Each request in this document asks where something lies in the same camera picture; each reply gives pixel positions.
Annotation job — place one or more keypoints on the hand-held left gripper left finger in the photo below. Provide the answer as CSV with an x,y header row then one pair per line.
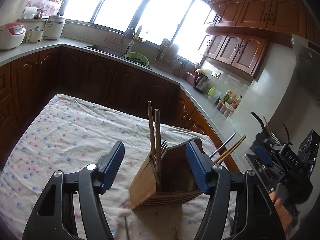
x,y
113,166

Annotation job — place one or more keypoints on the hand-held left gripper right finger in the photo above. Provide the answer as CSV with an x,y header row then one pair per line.
x,y
197,171

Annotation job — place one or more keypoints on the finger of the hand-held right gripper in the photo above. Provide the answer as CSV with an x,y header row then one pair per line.
x,y
268,141
262,155

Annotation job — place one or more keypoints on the wooden utensil holder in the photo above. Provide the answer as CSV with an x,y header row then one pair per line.
x,y
172,177

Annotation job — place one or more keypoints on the chopsticks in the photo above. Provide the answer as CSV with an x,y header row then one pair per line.
x,y
232,147

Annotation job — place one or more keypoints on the steel chopstick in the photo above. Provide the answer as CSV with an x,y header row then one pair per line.
x,y
223,146

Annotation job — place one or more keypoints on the steel fork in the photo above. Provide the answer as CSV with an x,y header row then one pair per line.
x,y
163,146

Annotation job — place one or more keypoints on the brown wooden chopstick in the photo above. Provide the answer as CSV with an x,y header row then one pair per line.
x,y
126,227
151,130

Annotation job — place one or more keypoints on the person's right hand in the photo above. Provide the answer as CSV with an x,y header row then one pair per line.
x,y
282,217

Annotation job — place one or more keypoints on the floral white tablecloth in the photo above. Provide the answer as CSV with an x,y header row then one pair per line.
x,y
75,135

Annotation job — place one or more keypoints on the group of seasoning bottles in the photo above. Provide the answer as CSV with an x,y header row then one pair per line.
x,y
230,102

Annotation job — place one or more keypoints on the green lidded container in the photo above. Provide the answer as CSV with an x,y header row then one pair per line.
x,y
212,92

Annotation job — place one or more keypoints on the steel range hood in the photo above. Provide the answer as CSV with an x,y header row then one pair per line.
x,y
307,65

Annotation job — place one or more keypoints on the steel electric kettle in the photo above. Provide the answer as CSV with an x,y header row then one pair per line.
x,y
201,83

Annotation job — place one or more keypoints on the pink plastic container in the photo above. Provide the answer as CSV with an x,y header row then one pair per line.
x,y
191,78

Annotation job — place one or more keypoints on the brown wooden base cabinets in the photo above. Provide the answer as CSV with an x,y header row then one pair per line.
x,y
87,75

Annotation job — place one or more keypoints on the grey kitchen countertop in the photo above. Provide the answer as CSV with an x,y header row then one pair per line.
x,y
165,73

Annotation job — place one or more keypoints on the knife block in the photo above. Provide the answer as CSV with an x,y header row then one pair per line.
x,y
179,67

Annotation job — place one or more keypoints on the green colander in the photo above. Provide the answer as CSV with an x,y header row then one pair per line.
x,y
137,58

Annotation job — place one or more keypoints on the kitchen sink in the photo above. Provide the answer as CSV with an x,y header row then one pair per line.
x,y
105,51

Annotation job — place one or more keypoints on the dish drying rack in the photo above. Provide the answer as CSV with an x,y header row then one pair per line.
x,y
166,53

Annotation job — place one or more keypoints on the chrome sink faucet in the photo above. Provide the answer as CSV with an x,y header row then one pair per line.
x,y
130,36

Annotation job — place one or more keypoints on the clear soap bottle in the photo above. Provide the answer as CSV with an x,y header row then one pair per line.
x,y
147,35

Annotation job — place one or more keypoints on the tall white electric cooker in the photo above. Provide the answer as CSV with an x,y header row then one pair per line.
x,y
53,27

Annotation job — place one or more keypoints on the small white appliance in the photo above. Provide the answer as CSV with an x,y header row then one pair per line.
x,y
35,35

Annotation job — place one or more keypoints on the kitchen window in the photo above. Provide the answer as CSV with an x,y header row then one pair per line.
x,y
130,5

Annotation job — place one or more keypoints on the white and pink rice cooker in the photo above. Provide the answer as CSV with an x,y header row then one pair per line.
x,y
11,36

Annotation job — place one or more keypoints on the white tissue box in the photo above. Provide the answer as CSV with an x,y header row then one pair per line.
x,y
30,13

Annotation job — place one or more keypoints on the wall socket with plug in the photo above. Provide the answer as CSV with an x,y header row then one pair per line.
x,y
216,73

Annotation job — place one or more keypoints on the brown wooden wall cabinets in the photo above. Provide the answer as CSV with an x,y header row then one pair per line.
x,y
240,30

